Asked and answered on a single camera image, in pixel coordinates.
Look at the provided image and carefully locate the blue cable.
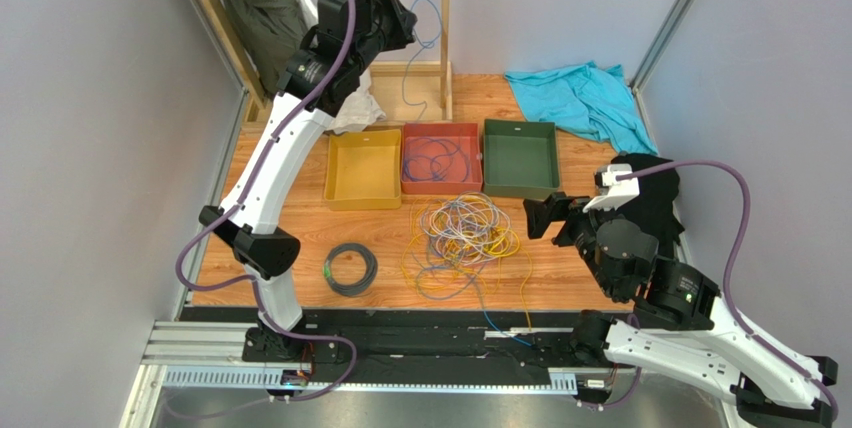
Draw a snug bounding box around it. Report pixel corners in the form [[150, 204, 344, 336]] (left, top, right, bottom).
[[397, 0, 445, 124], [401, 136, 475, 186]]

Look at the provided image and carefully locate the white cable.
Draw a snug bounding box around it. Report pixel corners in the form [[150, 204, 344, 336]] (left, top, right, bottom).
[[415, 194, 512, 265]]

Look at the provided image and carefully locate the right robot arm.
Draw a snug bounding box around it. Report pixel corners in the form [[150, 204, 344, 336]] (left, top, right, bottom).
[[523, 192, 838, 427]]

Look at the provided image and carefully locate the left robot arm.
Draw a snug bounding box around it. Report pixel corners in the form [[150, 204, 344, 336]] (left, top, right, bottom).
[[199, 0, 417, 332]]

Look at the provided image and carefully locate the green plastic bin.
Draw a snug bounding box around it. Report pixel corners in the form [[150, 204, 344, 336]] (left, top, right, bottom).
[[483, 119, 561, 199]]

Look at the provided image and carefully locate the white cloth hanging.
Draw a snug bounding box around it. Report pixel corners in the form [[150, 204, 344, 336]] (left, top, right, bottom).
[[296, 0, 385, 134]]

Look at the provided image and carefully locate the black cloth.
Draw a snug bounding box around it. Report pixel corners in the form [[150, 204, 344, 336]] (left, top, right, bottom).
[[616, 169, 685, 258]]

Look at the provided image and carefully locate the olive green cloth hanging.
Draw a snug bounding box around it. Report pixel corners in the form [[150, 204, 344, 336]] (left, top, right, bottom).
[[222, 0, 308, 97]]

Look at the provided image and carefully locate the cyan cloth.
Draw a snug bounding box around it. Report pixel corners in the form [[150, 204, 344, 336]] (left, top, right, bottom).
[[504, 61, 659, 155]]

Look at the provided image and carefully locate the red plastic bin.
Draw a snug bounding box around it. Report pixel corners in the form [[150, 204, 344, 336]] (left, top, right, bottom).
[[401, 123, 484, 195]]

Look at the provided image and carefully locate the yellow plastic bin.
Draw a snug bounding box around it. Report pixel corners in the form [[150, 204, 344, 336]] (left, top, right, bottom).
[[324, 129, 402, 211]]

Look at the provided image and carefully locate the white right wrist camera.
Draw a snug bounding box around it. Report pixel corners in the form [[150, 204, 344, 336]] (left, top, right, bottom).
[[583, 164, 640, 212]]

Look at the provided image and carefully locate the wooden frame stand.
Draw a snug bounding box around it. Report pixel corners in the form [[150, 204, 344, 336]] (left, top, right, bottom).
[[195, 0, 453, 129]]

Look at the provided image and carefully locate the yellow cable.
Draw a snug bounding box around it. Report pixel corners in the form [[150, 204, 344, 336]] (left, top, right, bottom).
[[395, 190, 534, 332]]

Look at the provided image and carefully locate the grey coiled cable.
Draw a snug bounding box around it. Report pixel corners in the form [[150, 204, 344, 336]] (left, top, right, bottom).
[[322, 242, 379, 298]]

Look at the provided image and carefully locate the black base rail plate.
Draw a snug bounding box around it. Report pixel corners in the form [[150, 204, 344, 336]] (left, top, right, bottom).
[[242, 309, 612, 386]]

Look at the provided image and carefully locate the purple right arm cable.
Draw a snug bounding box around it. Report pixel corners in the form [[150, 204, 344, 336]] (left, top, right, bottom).
[[615, 159, 840, 419]]

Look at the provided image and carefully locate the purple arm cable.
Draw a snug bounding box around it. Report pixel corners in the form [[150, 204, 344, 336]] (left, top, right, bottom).
[[615, 159, 840, 419], [174, 0, 359, 342]]

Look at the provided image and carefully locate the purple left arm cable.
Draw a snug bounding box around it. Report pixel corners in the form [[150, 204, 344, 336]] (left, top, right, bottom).
[[174, 0, 359, 342]]

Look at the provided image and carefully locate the aluminium frame rail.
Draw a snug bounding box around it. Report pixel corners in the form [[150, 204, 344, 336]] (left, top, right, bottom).
[[119, 320, 760, 428]]

